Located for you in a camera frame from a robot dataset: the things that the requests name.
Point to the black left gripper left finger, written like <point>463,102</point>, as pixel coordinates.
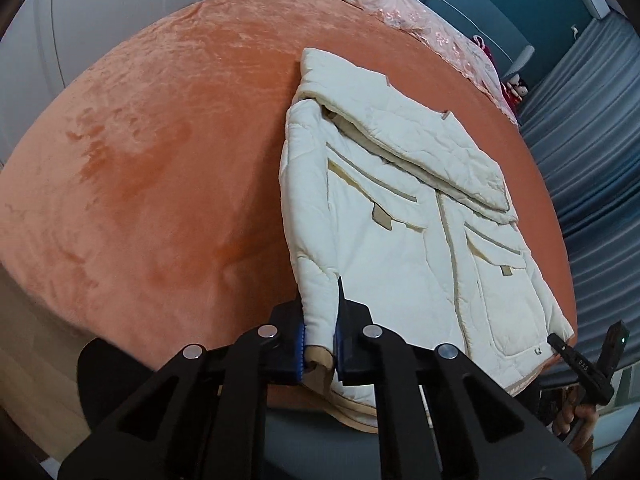
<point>200,416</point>

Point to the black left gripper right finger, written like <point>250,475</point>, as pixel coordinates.
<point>439,415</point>

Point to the cream white puffer jacket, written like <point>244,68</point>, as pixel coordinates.
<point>390,204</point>

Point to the person's right hand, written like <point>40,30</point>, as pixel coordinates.
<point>585,417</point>

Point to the orange plush bed blanket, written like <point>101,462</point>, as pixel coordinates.
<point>144,204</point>

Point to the grey blue curtain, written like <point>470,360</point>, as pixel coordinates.
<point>581,124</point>

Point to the red plush toy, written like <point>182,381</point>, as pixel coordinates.
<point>514,90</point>

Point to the blue upholstered headboard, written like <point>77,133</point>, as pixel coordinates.
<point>509,47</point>

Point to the white panelled wardrobe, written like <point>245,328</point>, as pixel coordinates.
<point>50,42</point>

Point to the pink floral quilt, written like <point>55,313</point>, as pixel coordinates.
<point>467,55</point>

